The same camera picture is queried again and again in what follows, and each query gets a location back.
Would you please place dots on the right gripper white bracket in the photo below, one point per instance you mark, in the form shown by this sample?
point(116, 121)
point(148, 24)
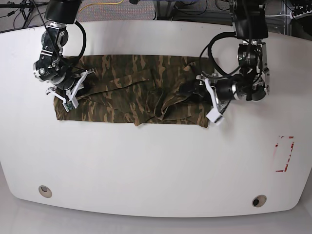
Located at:
point(70, 93)

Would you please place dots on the aluminium frame cart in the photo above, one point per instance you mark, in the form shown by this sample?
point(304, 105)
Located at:
point(217, 12)

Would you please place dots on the left table cable grommet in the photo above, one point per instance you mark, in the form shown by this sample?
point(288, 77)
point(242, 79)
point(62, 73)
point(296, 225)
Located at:
point(45, 191)

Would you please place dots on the table cable grommet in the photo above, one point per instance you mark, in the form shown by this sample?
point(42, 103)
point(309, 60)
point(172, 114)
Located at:
point(259, 201)
point(45, 191)

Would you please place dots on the right table cable grommet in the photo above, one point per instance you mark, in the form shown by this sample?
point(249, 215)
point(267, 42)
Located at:
point(259, 201)

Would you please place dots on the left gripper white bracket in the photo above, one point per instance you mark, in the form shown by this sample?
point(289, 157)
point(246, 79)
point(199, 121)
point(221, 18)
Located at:
point(203, 89)

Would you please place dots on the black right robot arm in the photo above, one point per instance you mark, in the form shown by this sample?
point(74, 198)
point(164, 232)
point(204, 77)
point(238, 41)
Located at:
point(63, 73)

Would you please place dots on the red tape rectangle marking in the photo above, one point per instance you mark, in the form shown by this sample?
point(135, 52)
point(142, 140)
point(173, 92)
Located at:
point(282, 153)

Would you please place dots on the white power strip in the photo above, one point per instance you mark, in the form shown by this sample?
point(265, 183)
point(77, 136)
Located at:
point(300, 13)

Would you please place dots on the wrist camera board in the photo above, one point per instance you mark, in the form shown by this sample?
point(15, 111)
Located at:
point(68, 106)
point(215, 116)

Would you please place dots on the black tripod stand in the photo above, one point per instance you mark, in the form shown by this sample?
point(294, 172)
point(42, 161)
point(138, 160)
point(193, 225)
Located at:
point(25, 8)

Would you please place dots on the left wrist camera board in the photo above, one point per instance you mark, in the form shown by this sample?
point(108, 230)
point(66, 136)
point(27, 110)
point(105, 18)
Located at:
point(215, 116)

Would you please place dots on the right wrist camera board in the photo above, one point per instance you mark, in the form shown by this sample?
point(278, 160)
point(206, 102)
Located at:
point(68, 106)

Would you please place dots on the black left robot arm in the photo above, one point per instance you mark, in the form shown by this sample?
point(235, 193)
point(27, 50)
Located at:
point(250, 80)

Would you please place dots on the camouflage T-shirt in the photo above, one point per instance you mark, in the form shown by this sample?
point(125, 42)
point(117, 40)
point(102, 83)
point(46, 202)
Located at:
point(140, 89)

